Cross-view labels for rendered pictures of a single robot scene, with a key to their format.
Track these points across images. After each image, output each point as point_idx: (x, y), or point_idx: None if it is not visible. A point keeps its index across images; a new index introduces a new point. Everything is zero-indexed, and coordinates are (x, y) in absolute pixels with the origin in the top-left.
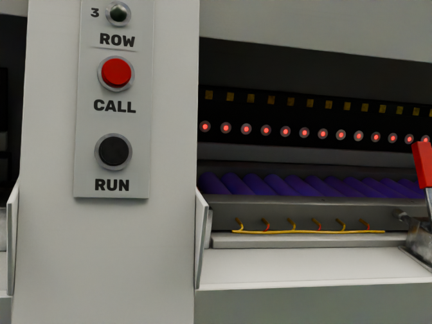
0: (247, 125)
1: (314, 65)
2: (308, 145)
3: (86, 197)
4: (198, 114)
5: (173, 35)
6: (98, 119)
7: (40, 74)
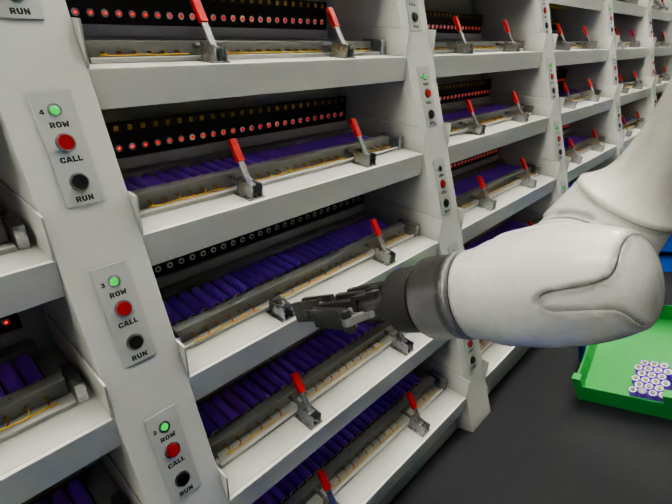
0: None
1: None
2: None
3: (444, 215)
4: None
5: (447, 169)
6: (442, 196)
7: (432, 189)
